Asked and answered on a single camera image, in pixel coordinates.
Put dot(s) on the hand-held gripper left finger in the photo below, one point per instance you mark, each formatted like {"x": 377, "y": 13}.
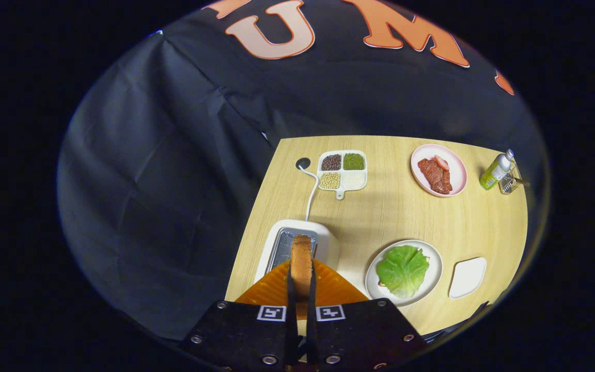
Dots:
{"x": 246, "y": 330}

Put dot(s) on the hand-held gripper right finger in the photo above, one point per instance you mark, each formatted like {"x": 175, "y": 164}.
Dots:
{"x": 359, "y": 330}

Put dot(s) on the green lettuce leaf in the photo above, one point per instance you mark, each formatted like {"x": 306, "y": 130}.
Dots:
{"x": 403, "y": 271}

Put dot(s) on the toasted bread slice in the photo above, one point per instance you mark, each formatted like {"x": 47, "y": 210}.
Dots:
{"x": 301, "y": 263}

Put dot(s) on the white toaster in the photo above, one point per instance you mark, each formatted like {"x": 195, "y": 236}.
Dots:
{"x": 328, "y": 243}

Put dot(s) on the round white plate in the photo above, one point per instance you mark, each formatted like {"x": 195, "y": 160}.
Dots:
{"x": 434, "y": 258}

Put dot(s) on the white rectangular plate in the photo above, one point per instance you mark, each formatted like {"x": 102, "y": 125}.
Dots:
{"x": 468, "y": 276}

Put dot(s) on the white divided dish with beans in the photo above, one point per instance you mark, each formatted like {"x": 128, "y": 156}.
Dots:
{"x": 354, "y": 180}

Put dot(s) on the brown meat slices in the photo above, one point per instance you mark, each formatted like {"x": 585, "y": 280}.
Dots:
{"x": 434, "y": 176}

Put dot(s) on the pink plate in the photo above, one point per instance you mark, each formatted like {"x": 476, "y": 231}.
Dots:
{"x": 457, "y": 175}

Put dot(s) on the red sausage slice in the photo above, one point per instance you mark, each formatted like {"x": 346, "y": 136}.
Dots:
{"x": 442, "y": 163}

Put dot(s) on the green label metal bottle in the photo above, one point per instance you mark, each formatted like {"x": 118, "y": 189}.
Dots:
{"x": 494, "y": 173}

